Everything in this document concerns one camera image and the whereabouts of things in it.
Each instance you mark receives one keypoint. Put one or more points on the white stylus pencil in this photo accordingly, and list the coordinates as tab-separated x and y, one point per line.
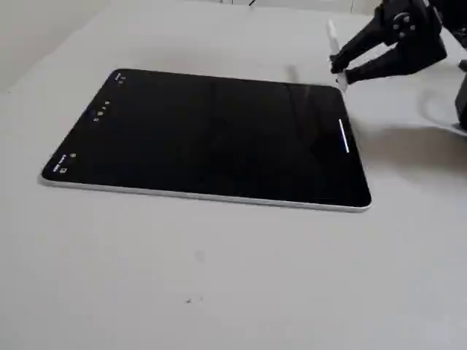
333	40

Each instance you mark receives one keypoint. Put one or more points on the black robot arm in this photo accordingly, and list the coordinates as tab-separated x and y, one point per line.
462	105

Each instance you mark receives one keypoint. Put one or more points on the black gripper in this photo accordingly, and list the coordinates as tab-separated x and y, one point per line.
423	44

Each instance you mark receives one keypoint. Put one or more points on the black screen silver tablet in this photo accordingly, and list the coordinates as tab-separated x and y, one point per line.
219	138

